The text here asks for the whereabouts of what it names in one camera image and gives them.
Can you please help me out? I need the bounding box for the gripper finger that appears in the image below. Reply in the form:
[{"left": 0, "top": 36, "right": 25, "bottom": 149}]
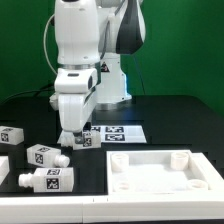
[{"left": 74, "top": 132, "right": 84, "bottom": 144}]

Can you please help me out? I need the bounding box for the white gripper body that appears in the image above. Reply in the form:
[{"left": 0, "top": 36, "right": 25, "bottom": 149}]
[{"left": 58, "top": 91, "right": 97, "bottom": 133}]

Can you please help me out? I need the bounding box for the white square table top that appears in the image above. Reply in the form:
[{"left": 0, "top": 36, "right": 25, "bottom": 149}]
[{"left": 105, "top": 149, "right": 212, "bottom": 195}]

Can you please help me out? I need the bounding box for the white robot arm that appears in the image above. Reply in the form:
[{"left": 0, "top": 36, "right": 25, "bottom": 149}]
[{"left": 50, "top": 0, "right": 146, "bottom": 149}]

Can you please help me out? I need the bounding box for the white fiducial marker sheet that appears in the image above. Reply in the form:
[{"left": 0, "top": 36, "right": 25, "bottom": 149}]
[{"left": 92, "top": 125, "right": 146, "bottom": 143}]

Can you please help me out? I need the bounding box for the white U-shaped obstacle fence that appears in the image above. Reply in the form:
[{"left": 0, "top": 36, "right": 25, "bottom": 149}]
[{"left": 0, "top": 152, "right": 224, "bottom": 224}]

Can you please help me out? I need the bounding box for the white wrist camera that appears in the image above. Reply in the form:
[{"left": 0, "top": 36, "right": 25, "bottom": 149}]
[{"left": 54, "top": 68, "right": 98, "bottom": 94}]

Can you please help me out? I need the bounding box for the grey camera cable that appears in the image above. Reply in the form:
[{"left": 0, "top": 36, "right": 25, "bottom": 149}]
[{"left": 0, "top": 14, "right": 61, "bottom": 104}]

